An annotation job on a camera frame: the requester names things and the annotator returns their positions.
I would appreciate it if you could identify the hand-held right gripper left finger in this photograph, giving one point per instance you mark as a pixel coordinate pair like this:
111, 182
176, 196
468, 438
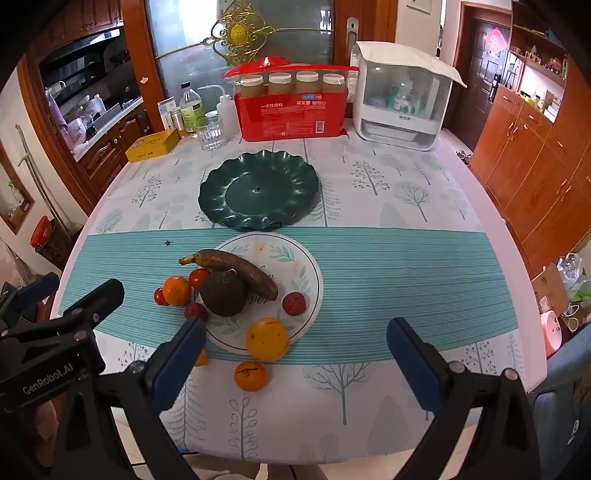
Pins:
178, 369

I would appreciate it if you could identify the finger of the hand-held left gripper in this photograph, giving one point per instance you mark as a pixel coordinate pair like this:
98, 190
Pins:
99, 300
39, 286

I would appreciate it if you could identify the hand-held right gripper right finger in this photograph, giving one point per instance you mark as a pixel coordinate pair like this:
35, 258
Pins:
413, 369

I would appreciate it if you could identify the yellow cherry tomato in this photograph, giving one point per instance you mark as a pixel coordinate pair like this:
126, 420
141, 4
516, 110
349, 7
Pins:
202, 359

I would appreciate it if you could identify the small red cherry tomato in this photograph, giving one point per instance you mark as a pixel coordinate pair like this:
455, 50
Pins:
195, 312
159, 297

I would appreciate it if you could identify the small tangerine with stem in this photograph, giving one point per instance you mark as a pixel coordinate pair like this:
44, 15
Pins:
250, 377

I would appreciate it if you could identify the dark avocado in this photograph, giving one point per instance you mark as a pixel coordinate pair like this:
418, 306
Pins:
224, 295

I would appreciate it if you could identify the large red cherry tomato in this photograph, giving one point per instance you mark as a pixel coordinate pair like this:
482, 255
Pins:
197, 277

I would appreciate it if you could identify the large yellow orange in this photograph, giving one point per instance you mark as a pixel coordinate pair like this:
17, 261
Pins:
267, 339

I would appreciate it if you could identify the brown overripe banana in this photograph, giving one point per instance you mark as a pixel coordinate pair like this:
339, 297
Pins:
251, 277

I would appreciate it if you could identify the red lychee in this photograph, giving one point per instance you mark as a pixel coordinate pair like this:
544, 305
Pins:
294, 303

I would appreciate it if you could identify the dark green scalloped plate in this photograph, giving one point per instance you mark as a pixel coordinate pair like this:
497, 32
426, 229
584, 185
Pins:
277, 203

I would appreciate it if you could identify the red lidded dark container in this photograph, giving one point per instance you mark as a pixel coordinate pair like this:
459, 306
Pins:
46, 235

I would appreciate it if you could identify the tree print tablecloth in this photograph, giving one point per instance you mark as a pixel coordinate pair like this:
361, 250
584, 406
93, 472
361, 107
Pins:
392, 277

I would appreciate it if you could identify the grey metal pole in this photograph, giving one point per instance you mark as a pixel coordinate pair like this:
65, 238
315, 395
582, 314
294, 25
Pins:
34, 175

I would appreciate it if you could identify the pink round object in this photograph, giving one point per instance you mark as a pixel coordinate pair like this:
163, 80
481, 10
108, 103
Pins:
551, 334

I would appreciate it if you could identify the wooden kitchen base cabinets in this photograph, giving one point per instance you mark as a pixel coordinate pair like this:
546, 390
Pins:
108, 147

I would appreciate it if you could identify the grey blue chair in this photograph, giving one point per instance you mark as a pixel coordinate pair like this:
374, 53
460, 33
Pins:
563, 415

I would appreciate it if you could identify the cardboard box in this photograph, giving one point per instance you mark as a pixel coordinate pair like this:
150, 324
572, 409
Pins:
549, 288

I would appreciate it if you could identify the yellow tin box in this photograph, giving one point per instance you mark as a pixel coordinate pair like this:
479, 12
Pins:
150, 146

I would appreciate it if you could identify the clear plastic bag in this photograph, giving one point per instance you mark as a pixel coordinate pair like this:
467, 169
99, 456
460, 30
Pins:
572, 272

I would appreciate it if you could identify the small metal can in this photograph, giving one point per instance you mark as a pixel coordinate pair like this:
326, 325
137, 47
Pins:
177, 120

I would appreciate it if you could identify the small white blue carton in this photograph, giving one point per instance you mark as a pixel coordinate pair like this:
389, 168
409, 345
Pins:
165, 113

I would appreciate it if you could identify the clear glass tumbler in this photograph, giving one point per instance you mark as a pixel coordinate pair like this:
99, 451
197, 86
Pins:
211, 134

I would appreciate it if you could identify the clear vinegar bottle green label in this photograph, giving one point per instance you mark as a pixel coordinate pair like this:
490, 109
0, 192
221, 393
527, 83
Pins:
190, 113

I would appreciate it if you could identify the white squeeze wash bottle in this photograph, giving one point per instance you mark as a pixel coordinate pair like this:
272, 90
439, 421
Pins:
227, 115

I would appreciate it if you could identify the black range hood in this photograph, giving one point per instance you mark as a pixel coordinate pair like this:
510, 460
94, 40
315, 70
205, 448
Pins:
78, 50

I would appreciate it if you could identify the red paper cup package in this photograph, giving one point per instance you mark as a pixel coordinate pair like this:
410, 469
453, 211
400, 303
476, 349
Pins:
291, 115

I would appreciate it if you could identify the wooden kitchen upper cabinets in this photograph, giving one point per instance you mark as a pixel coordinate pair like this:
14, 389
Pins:
87, 18

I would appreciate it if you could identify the dark wooden entry door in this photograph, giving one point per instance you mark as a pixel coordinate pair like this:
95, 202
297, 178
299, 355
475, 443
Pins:
475, 92

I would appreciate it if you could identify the gold door ornament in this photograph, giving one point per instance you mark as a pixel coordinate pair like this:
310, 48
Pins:
238, 33

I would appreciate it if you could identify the white sterilizer cabinet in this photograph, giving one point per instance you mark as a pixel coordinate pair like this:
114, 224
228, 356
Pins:
392, 69

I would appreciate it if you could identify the frosted glass sliding door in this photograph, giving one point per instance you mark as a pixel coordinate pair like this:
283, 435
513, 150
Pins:
304, 46

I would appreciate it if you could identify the red door decoration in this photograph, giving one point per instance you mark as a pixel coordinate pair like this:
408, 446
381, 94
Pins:
495, 41

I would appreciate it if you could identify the wood framed wall niche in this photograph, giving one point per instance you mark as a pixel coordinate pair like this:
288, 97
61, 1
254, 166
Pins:
16, 194

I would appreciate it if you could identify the tall wooden wall cabinet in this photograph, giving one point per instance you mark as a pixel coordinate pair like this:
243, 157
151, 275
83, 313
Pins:
531, 152

